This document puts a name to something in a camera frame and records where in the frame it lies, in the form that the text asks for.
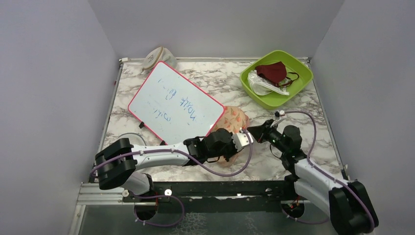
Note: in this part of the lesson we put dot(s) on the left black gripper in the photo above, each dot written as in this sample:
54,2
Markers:
234,150

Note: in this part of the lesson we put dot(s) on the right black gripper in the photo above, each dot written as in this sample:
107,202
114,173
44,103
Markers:
261,131

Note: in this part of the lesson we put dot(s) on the peach floral mesh laundry bag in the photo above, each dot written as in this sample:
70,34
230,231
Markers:
232,120

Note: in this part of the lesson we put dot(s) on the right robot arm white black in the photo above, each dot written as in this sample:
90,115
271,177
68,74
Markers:
346,203

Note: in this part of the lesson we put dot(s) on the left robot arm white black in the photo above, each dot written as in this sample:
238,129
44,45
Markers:
115,165

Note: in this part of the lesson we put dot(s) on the maroon bra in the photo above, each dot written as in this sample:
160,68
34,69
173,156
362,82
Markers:
277,74

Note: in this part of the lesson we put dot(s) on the green plastic bin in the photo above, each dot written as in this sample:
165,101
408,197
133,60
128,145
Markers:
273,100

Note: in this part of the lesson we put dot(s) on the pink framed whiteboard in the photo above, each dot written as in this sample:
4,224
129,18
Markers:
174,108

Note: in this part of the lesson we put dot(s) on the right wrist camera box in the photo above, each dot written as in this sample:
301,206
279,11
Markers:
280,116

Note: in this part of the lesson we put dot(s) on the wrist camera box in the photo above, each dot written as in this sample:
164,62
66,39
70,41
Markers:
242,139
280,116

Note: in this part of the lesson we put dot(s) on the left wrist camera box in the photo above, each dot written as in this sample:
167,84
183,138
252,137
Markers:
242,139

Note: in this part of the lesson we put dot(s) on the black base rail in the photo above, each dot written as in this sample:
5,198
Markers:
216,196

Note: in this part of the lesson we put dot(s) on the aluminium frame rail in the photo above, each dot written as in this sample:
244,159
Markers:
91,194

